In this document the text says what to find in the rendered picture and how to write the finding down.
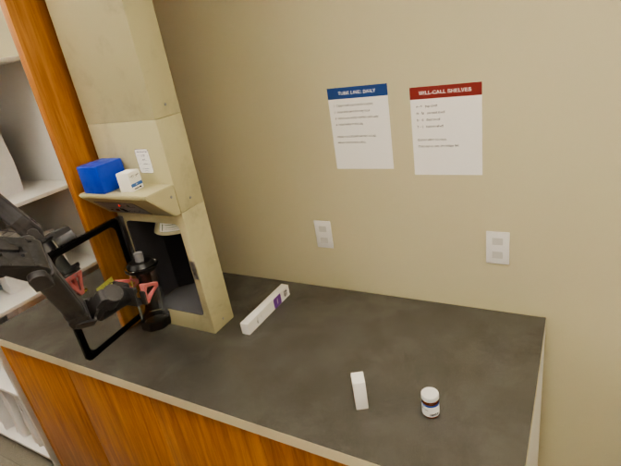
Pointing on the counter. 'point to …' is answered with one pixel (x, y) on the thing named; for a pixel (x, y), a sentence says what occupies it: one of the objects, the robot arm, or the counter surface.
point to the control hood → (150, 193)
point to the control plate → (122, 207)
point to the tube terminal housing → (181, 164)
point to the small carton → (129, 180)
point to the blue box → (100, 175)
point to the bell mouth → (166, 229)
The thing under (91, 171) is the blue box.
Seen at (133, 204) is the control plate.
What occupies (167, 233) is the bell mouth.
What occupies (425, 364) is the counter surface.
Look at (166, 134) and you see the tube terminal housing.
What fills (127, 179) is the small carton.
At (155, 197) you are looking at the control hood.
